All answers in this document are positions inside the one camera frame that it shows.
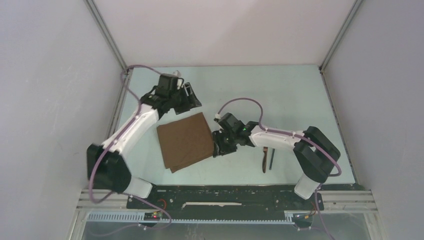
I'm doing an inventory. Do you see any right aluminium frame post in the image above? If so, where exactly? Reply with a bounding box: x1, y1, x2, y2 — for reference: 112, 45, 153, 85
319, 0, 364, 74

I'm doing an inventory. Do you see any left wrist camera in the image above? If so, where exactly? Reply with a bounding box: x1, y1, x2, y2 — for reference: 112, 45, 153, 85
156, 70, 185, 92

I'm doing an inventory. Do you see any left aluminium frame post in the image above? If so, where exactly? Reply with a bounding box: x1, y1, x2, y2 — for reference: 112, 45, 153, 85
83, 0, 128, 70

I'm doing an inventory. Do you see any white cable duct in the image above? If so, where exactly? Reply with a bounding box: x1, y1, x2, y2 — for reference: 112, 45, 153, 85
86, 211, 295, 225

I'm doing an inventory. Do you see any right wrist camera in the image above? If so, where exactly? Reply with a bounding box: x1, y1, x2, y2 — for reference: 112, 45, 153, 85
214, 112, 245, 134

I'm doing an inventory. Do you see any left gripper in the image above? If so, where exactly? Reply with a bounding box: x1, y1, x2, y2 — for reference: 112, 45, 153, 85
168, 83, 201, 116

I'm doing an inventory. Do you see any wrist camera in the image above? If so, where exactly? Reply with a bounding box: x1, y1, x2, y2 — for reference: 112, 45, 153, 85
214, 112, 245, 134
156, 70, 185, 92

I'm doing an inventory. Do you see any controller board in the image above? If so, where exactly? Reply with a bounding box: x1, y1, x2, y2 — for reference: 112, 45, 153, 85
143, 211, 162, 221
293, 214, 314, 221

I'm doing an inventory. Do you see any left controller board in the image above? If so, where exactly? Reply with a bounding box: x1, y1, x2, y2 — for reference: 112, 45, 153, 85
143, 211, 162, 221

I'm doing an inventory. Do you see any brown cloth napkin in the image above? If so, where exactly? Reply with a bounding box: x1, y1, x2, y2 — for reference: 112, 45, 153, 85
156, 112, 214, 173

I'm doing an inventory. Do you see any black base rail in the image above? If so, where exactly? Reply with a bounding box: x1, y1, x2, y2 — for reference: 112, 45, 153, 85
146, 185, 324, 220

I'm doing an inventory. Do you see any right controller board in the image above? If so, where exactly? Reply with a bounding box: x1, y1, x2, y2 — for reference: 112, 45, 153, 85
293, 214, 314, 221

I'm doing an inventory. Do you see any aluminium frame post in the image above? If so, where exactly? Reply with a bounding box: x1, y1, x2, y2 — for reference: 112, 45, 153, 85
83, 0, 128, 70
319, 0, 364, 74

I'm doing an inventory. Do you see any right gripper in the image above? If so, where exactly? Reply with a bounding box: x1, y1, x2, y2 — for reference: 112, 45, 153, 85
212, 129, 238, 157

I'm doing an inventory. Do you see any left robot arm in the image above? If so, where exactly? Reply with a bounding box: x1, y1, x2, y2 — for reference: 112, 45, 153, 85
86, 78, 202, 208

